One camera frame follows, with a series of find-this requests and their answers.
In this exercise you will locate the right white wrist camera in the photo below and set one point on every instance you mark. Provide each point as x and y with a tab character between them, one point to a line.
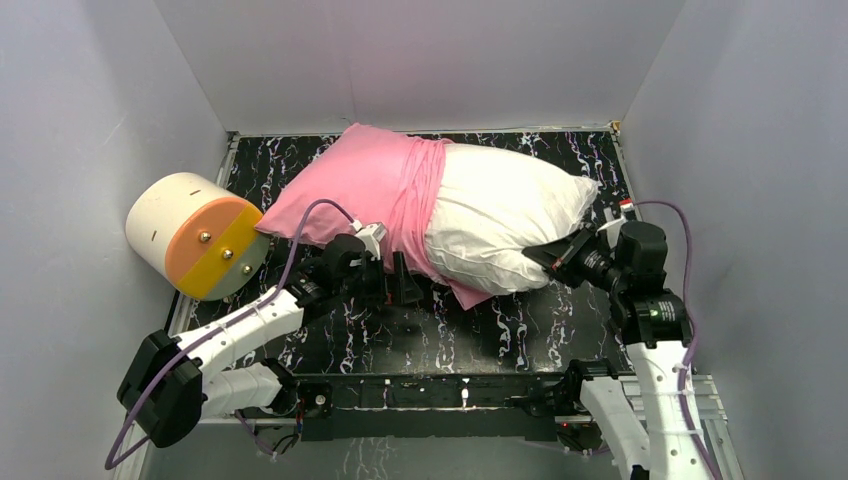
608	233

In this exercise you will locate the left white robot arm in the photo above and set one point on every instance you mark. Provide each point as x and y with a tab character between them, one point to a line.
175	382

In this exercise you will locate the white pillow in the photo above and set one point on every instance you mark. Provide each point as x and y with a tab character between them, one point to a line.
493	203

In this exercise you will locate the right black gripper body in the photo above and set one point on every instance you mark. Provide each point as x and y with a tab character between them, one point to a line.
597	264

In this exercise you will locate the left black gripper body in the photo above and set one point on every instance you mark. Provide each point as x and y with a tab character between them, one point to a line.
385	285

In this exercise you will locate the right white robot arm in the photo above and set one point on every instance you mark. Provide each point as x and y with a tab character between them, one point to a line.
666	440

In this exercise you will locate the white orange yellow cylinder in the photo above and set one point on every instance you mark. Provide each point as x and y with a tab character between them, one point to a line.
198	235

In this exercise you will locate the pink pillowcase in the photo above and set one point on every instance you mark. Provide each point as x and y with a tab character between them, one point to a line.
371	175

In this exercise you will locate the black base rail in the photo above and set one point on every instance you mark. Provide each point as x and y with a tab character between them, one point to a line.
430	401

